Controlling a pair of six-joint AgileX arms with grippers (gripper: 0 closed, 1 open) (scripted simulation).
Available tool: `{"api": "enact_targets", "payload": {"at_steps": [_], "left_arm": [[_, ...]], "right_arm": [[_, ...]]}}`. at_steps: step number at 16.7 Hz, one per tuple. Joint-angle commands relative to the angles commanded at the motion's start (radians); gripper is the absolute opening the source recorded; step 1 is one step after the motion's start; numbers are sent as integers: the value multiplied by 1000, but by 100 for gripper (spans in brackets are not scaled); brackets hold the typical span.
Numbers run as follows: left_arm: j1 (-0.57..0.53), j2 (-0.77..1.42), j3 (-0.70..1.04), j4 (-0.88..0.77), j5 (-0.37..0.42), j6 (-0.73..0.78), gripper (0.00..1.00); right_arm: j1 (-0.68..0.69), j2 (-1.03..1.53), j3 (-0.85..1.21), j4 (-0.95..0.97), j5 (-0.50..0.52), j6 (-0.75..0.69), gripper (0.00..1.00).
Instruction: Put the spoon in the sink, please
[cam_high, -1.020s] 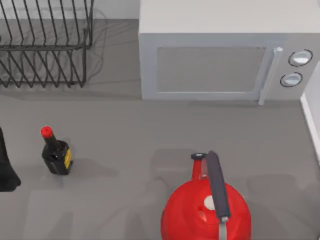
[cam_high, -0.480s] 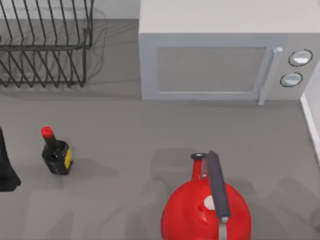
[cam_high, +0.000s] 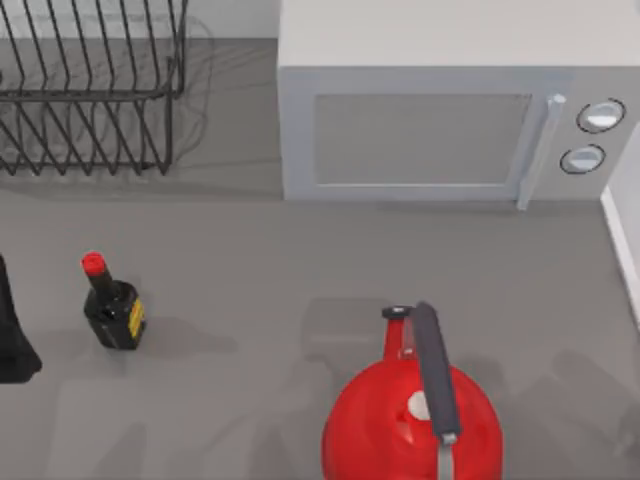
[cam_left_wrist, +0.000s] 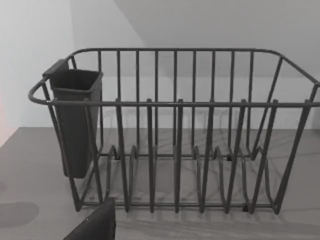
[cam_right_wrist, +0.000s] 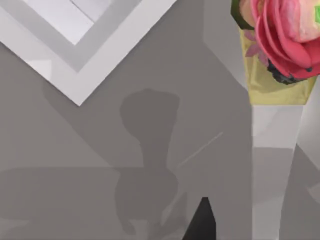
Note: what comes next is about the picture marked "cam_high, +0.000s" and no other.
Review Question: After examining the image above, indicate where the microwave oven door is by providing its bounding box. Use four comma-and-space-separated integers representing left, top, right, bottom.
280, 66, 550, 203

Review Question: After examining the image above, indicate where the black bottle with red cap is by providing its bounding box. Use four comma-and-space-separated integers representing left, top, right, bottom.
81, 251, 148, 352

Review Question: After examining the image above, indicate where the pale microwave oven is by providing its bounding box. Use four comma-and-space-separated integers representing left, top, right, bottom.
277, 0, 640, 212

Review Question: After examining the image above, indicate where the small microwave knob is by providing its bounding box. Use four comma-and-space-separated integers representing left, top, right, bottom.
559, 143, 607, 176

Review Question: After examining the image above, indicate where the large microwave knob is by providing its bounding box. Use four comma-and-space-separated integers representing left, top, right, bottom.
575, 97, 627, 134

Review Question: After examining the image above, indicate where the red kettle with grey handle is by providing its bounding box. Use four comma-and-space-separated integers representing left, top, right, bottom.
320, 300, 506, 480

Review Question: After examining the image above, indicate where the black wire dish rack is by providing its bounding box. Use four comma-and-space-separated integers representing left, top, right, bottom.
0, 0, 190, 177

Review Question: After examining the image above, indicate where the microwave door handle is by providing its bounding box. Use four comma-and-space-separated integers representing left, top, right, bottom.
516, 92, 567, 212

